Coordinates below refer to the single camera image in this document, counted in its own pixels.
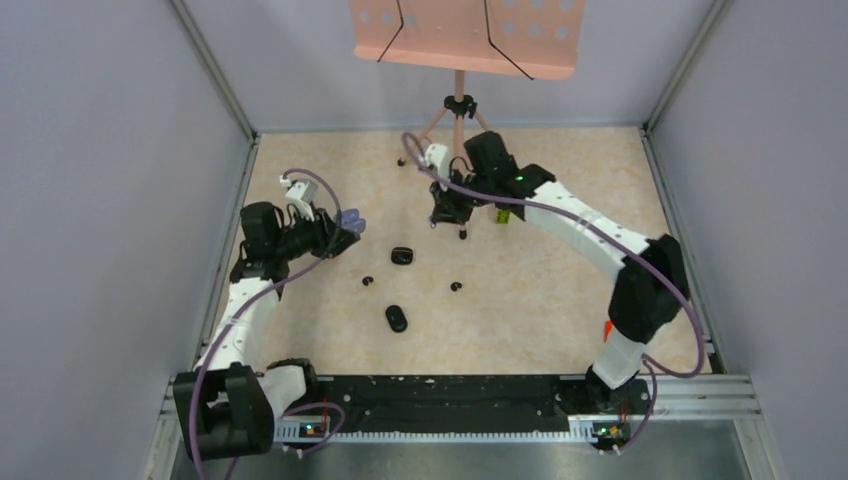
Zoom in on black earbud charging case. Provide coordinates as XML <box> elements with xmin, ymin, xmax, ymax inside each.
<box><xmin>390</xmin><ymin>247</ymin><xmax>414</xmax><ymax>265</ymax></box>

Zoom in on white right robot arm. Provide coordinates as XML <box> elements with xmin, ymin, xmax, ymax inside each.
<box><xmin>406</xmin><ymin>131</ymin><xmax>691</xmax><ymax>412</ymax></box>

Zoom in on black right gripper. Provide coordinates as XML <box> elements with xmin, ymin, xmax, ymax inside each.
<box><xmin>428</xmin><ymin>168</ymin><xmax>492</xmax><ymax>228</ymax></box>

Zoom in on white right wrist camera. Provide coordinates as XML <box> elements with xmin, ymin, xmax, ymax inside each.
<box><xmin>422</xmin><ymin>143</ymin><xmax>452</xmax><ymax>180</ymax></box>

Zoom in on purple white green toy block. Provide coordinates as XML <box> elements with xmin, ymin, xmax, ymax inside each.
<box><xmin>495</xmin><ymin>209</ymin><xmax>511</xmax><ymax>225</ymax></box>

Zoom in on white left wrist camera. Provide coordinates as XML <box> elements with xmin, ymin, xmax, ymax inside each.
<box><xmin>279</xmin><ymin>176</ymin><xmax>318</xmax><ymax>222</ymax></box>

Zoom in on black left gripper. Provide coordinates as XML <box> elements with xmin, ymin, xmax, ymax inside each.
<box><xmin>274</xmin><ymin>203</ymin><xmax>360</xmax><ymax>260</ymax></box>

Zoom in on red rectangular block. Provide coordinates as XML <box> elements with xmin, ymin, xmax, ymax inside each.
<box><xmin>603</xmin><ymin>321</ymin><xmax>613</xmax><ymax>342</ymax></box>

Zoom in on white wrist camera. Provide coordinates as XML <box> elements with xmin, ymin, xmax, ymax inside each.
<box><xmin>279</xmin><ymin>176</ymin><xmax>318</xmax><ymax>222</ymax></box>
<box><xmin>422</xmin><ymin>143</ymin><xmax>452</xmax><ymax>180</ymax></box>

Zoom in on grey blue oval case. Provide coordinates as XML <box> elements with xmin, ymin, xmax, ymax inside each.
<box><xmin>338</xmin><ymin>208</ymin><xmax>367</xmax><ymax>235</ymax></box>

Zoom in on pink music stand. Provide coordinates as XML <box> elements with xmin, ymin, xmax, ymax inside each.
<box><xmin>350</xmin><ymin>1</ymin><xmax>585</xmax><ymax>173</ymax></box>

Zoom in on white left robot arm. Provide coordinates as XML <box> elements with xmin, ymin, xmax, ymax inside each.
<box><xmin>173</xmin><ymin>201</ymin><xmax>366</xmax><ymax>460</ymax></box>

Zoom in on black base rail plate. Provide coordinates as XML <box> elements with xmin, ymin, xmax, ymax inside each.
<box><xmin>305</xmin><ymin>375</ymin><xmax>621</xmax><ymax>434</ymax></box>

